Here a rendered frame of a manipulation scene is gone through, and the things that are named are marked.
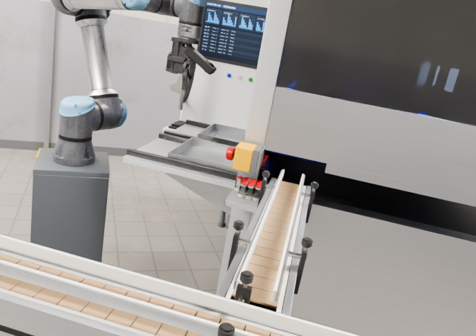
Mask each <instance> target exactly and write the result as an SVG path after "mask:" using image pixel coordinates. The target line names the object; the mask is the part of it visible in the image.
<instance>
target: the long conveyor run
mask: <svg viewBox="0 0 476 336"><path fill-rule="evenodd" d="M253 279H254V275H253V274H252V272H250V271H247V270H246V271H242V272H241V274H240V278H239V280H240V281H241V282H242V283H243V284H237V290H236V293H235V297H234V300H233V299H230V298H225V297H222V296H218V295H215V294H212V293H208V292H205V291H200V290H198V289H193V288H190V287H187V286H183V285H180V284H175V283H172V282H170V281H165V280H162V279H158V278H155V277H152V276H147V275H144V274H140V273H137V272H134V271H130V270H127V269H122V268H120V267H115V266H112V265H109V264H105V263H102V262H97V261H94V260H92V259H87V258H84V257H80V256H77V255H74V254H70V253H66V252H62V251H59V250H55V249H52V248H49V247H44V246H42V245H37V244H34V243H31V242H27V241H24V240H19V239H16V238H14V237H9V236H6V235H2V234H0V336H361V335H356V334H353V333H350V332H346V331H343V330H339V329H336V328H333V327H328V326H326V325H321V324H318V323H314V322H311V321H308V320H303V319H300V318H296V317H293V316H290V315H286V314H283V313H278V312H275V311H272V310H268V309H265V308H261V307H258V306H253V305H250V304H249V302H250V298H251V292H252V287H251V286H248V284H251V283H252V282H253Z"/></svg>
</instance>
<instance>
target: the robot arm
mask: <svg viewBox="0 0 476 336"><path fill-rule="evenodd" d="M51 2H52V5H53V6H54V7H55V8H56V9H57V10H58V11H59V12H61V13H63V14H66V15H69V16H74V17H75V23H76V24H77V25H78V26H79V27H80V29H81V35H82V40H83V45H84V53H85V58H86V66H87V71H88V76H89V84H90V90H91V92H90V93H89V95H88V96H69V97H67V98H64V99H62V101H61V104H60V109H59V135H58V140H57V143H56V145H55V148H54V150H53V152H52V161H54V162H56V163H58V164H62V165H66V166H72V167H83V166H88V165H90V164H93V163H94V162H95V160H96V155H95V152H94V147H93V144H92V134H93V131H97V130H107V129H109V130H111V129H114V128H118V127H120V126H121V125H122V124H123V123H124V122H125V120H126V118H127V114H128V110H127V106H126V104H125V103H124V101H123V100H121V99H119V95H118V92H116V91H115V90H114V89H113V81H112V76H111V67H110V62H109V57H108V48H107V43H106V34H105V29H104V26H105V24H107V22H108V21H107V18H108V17H109V16H110V14H111V13H110V12H111V10H127V11H146V12H150V13H157V14H159V15H163V16H173V17H177V18H179V21H178V22H179V24H178V32H177V35H178V37H171V41H173V44H172V49H171V52H170V54H169V55H167V61H166V71H168V72H170V73H173V74H182V76H179V77H178V79H177V82H176V83H174V84H171V86H170V89H171V90H172V91H175V92H176V93H178V94H180V95H181V101H182V103H185V101H186V100H187V98H188V96H189V94H190V91H191V87H192V84H193V79H194V74H195V70H196V64H198V65H199V66H200V67H201V68H202V69H203V70H204V71H205V72H206V73H208V74H214V72H215V71H216V70H217V68H216V67H215V66H214V64H213V63H211V62H209V61H208V60H207V59H206V58H205V57H203V56H202V55H201V54H200V53H199V52H198V51H197V50H196V49H195V48H194V47H193V46H192V44H195V45H198V42H199V39H200V32H201V26H202V21H203V12H204V7H205V0H51ZM185 45H186V47H185Z"/></svg>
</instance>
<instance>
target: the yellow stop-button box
mask: <svg viewBox="0 0 476 336"><path fill-rule="evenodd" d="M263 148H264V147H263V146H261V145H255V144H251V143H247V142H240V143H239V144H238V145H237V146H236V147H235V153H234V160H233V165H232V168H233V169H236V170H239V171H242V172H249V173H250V174H255V173H256V168H257V164H258V159H259V153H260V152H261V151H262V149H263Z"/></svg>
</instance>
